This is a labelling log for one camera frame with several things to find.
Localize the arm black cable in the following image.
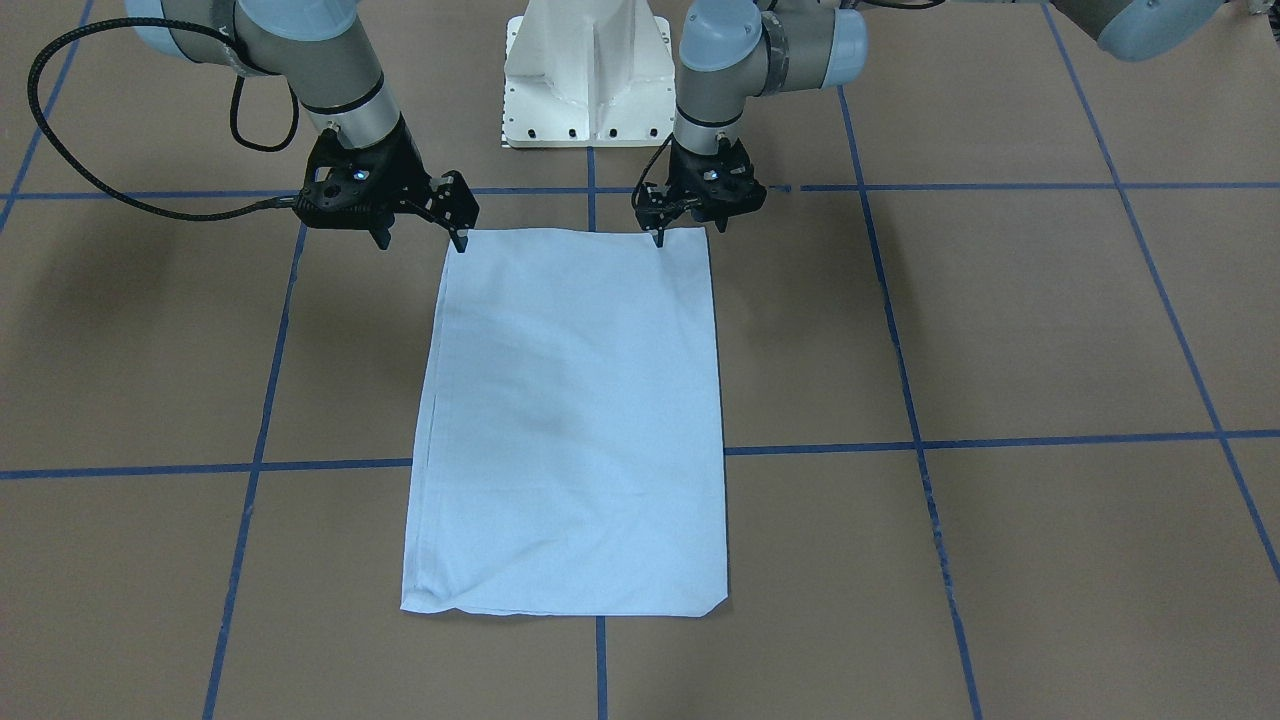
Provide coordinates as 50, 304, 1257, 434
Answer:
27, 18, 306, 222
632, 135, 676, 206

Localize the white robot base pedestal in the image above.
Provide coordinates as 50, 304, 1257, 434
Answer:
502, 1, 675, 149

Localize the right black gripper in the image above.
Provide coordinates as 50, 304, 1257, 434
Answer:
293, 117, 480, 254

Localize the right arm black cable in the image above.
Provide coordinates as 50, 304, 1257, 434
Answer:
27, 18, 306, 222

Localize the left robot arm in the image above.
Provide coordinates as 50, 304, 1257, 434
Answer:
630, 1, 1224, 249

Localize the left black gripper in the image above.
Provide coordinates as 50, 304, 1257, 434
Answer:
632, 138, 767, 249

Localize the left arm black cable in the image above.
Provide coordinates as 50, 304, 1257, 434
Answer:
632, 135, 676, 206

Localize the light blue t-shirt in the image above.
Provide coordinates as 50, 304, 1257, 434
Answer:
401, 228, 730, 618

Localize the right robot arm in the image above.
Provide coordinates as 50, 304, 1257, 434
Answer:
125, 1, 479, 252

